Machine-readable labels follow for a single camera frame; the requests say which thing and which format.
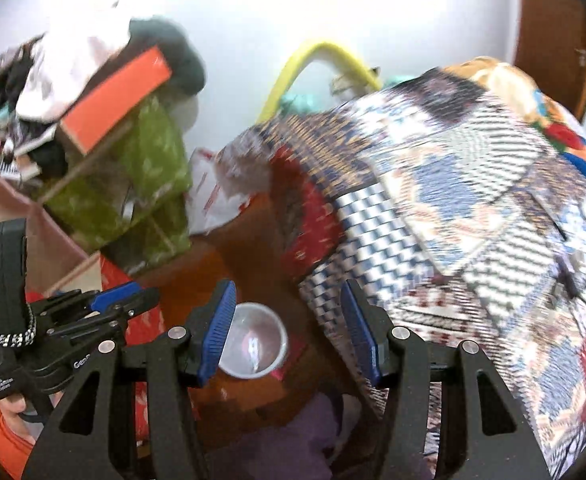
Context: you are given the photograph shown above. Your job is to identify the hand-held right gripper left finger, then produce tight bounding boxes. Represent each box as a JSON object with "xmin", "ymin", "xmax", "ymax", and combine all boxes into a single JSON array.
[{"xmin": 20, "ymin": 280, "xmax": 237, "ymax": 480}]

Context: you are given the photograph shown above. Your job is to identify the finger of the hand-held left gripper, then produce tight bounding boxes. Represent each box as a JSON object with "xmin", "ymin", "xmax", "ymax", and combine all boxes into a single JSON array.
[
  {"xmin": 84, "ymin": 281, "xmax": 142, "ymax": 312},
  {"xmin": 118, "ymin": 287, "xmax": 161, "ymax": 321}
]

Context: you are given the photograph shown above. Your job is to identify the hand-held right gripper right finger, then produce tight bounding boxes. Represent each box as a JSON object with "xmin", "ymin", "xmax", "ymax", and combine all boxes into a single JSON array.
[{"xmin": 340, "ymin": 279, "xmax": 554, "ymax": 480}]

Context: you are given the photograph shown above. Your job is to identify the person's orange-sleeved left forearm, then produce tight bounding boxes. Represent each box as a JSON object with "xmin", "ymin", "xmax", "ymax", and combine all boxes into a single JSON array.
[{"xmin": 0, "ymin": 394, "xmax": 36, "ymax": 480}]

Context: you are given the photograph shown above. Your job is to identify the brown wooden stool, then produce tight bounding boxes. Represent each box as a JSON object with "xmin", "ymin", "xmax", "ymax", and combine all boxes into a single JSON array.
[{"xmin": 138, "ymin": 192, "xmax": 374, "ymax": 431}]

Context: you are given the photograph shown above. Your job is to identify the green patterned bag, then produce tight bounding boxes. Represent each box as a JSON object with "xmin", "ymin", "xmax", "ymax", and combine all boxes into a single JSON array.
[{"xmin": 43, "ymin": 95, "xmax": 194, "ymax": 268}]

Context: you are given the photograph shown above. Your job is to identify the purple cloth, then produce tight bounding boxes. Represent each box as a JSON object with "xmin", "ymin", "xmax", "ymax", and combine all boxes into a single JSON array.
[{"xmin": 213, "ymin": 392, "xmax": 434, "ymax": 480}]

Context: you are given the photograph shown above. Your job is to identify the red patterned cloth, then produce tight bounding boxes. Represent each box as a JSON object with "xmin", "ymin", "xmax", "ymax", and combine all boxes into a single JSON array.
[{"xmin": 272, "ymin": 146, "xmax": 345, "ymax": 281}]

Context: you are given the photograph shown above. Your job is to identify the patchwork patterned blanket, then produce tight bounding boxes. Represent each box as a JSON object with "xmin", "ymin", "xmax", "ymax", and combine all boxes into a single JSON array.
[{"xmin": 233, "ymin": 67, "xmax": 586, "ymax": 478}]

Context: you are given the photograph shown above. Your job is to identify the white plastic bag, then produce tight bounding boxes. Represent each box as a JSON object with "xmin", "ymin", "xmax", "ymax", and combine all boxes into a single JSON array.
[{"xmin": 187, "ymin": 147, "xmax": 254, "ymax": 235}]

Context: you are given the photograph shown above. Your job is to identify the orange cardboard box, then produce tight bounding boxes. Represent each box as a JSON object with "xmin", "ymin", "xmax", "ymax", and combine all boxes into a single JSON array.
[{"xmin": 59, "ymin": 45, "xmax": 171, "ymax": 156}]

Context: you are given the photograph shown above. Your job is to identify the white printed cloth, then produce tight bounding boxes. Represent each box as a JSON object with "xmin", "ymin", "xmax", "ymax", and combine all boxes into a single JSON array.
[{"xmin": 16, "ymin": 0, "xmax": 139, "ymax": 122}]

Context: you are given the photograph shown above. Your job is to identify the teal cloth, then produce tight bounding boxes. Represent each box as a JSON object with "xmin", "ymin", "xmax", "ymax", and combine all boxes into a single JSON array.
[{"xmin": 279, "ymin": 91, "xmax": 324, "ymax": 116}]

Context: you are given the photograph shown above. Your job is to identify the dark green cloth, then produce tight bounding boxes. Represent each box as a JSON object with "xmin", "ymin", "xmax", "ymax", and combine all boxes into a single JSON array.
[{"xmin": 123, "ymin": 17, "xmax": 208, "ymax": 96}]

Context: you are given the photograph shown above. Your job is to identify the colourful floral blanket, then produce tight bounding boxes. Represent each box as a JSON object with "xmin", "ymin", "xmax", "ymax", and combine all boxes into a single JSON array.
[{"xmin": 455, "ymin": 57, "xmax": 586, "ymax": 188}]

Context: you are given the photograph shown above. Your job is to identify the brown wooden door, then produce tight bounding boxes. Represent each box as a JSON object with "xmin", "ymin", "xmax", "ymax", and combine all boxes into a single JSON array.
[{"xmin": 514, "ymin": 0, "xmax": 586, "ymax": 122}]

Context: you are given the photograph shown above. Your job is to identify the yellow hose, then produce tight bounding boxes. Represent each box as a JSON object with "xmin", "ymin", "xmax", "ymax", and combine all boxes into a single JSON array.
[{"xmin": 257, "ymin": 40, "xmax": 383, "ymax": 125}]

